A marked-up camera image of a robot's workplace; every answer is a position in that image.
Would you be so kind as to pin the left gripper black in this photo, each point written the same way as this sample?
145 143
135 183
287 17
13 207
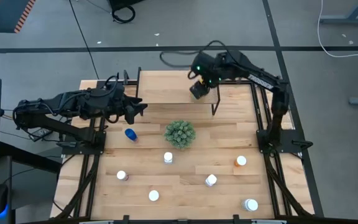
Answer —
115 104

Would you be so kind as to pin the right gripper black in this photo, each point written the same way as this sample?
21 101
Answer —
199 91

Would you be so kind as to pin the blue cap medicine bottle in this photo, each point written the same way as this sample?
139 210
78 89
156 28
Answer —
130 133

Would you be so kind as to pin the clear bottle round white cap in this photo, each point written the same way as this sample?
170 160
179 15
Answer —
168 156

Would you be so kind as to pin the clear bottle tabbed white cap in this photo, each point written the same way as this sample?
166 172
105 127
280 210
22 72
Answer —
211 179

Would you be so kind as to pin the large clear bottle white cap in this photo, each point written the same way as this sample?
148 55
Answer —
251 204

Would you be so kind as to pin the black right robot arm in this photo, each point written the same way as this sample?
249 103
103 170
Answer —
259 77

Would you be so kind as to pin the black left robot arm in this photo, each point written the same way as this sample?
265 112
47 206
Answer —
51 101

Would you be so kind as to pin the wooden shelf black metal legs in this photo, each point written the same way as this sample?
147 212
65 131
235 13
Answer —
166 90

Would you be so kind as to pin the black table clamp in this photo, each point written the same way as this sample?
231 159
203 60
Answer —
235 218
125 76
125 219

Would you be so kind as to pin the green artificial plant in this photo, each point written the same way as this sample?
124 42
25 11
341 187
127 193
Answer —
180 134

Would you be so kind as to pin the black power adapter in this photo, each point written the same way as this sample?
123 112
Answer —
39 134

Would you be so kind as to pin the black equipment box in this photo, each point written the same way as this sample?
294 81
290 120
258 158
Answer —
123 3

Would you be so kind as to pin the black side desk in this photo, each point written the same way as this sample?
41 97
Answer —
26 155

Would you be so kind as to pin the black mat orange striped edges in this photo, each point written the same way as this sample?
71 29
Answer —
5 18

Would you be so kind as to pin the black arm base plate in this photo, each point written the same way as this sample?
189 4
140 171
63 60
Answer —
291 137
98 150

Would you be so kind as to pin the grey desk leg frame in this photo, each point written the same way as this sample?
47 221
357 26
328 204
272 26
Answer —
346 20

